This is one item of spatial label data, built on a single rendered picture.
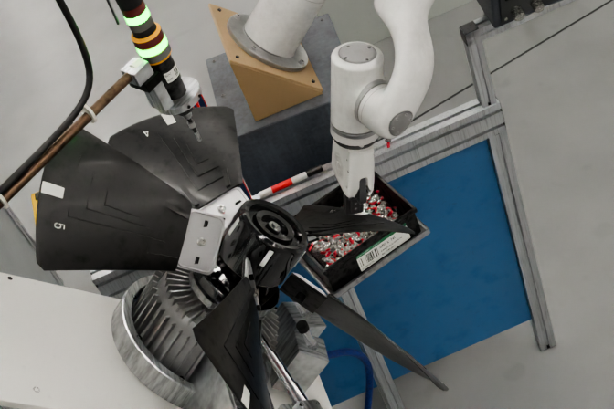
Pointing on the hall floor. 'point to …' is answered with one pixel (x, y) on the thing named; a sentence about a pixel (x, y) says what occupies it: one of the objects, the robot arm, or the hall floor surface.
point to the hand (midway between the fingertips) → (353, 203)
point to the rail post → (521, 238)
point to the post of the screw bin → (375, 360)
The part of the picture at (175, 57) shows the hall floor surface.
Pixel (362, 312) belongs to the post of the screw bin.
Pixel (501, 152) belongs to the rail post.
